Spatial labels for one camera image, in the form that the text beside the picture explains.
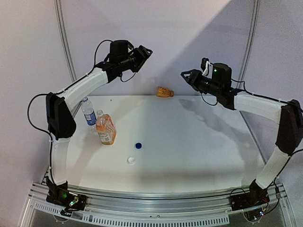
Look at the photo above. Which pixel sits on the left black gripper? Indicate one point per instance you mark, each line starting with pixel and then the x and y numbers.
pixel 143 55

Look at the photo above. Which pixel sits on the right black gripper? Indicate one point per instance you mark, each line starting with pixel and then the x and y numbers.
pixel 192 80

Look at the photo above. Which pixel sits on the crushed orange label bottle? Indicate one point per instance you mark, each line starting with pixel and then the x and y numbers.
pixel 105 128

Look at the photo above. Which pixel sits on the clear bottle blue label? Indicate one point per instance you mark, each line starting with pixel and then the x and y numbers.
pixel 89 113

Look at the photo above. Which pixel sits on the blue bottle cap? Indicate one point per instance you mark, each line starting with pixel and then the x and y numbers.
pixel 138 145

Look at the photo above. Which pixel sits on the white bottle cap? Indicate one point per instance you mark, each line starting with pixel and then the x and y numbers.
pixel 131 160

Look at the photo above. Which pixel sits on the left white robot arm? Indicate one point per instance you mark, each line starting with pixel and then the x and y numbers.
pixel 122 56

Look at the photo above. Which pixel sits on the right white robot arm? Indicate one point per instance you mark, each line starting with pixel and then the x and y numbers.
pixel 216 79

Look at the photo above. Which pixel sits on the small brown bottle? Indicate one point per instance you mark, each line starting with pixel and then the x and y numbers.
pixel 164 92

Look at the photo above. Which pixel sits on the left aluminium corner post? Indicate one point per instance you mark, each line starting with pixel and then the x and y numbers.
pixel 64 40

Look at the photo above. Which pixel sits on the aluminium corner post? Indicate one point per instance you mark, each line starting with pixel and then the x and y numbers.
pixel 250 40
pixel 64 40

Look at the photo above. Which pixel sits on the right aluminium corner post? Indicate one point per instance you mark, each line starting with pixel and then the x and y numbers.
pixel 250 40

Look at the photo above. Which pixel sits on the aluminium front rail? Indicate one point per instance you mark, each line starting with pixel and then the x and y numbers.
pixel 189 209

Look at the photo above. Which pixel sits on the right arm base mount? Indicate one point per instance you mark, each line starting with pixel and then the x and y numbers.
pixel 251 201

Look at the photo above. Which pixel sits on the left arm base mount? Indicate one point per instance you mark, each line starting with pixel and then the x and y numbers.
pixel 65 199

